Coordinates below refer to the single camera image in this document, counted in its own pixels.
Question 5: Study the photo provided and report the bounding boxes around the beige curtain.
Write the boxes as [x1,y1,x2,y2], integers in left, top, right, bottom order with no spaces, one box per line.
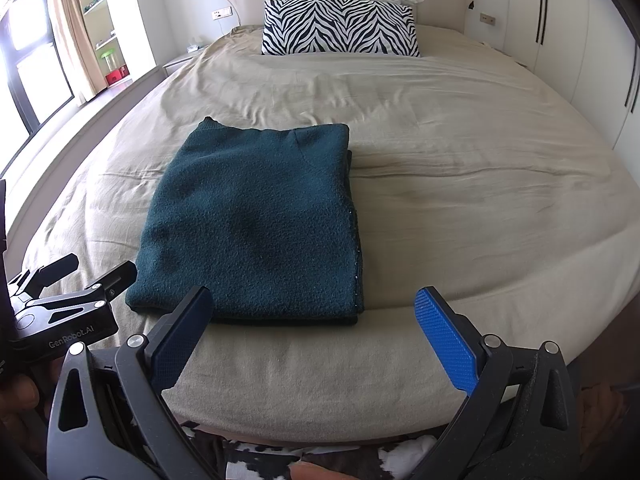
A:
[47,0,101,103]

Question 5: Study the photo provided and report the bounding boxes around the dark framed window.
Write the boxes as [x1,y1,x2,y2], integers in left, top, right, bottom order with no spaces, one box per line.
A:
[0,0,76,133]

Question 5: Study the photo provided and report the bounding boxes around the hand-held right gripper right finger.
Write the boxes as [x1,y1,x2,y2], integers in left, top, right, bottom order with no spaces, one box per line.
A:
[407,286,583,480]

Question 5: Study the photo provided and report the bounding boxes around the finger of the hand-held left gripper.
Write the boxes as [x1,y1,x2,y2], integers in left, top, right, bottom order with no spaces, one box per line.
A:
[7,255,81,307]
[15,261,139,322]

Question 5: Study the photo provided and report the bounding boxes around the dark green knit sweater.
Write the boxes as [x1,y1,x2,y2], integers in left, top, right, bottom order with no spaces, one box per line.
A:
[125,116,366,327]

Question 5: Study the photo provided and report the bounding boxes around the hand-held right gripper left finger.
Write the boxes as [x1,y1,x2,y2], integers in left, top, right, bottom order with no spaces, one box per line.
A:
[45,285,226,480]

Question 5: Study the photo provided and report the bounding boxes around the bed with beige sheet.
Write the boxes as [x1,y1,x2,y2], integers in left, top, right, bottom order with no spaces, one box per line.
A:
[5,22,640,456]

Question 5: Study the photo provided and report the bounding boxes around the white wardrobe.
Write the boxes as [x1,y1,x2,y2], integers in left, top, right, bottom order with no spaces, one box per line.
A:
[500,0,640,151]

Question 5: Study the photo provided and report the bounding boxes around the cow print pants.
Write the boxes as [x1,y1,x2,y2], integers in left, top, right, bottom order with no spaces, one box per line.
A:
[180,420,441,480]

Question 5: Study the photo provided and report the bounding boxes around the white wall shelf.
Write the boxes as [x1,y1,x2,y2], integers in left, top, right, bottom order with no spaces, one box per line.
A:
[75,0,133,93]

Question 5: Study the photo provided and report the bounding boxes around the white nightstand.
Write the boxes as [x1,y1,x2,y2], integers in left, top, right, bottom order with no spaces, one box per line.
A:
[162,50,202,78]

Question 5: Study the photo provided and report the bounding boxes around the person's left hand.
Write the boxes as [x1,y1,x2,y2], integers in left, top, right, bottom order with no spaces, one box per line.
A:
[0,375,43,453]

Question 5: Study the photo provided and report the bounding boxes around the zebra print pillow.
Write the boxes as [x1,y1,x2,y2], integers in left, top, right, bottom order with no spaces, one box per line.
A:
[261,0,421,57]

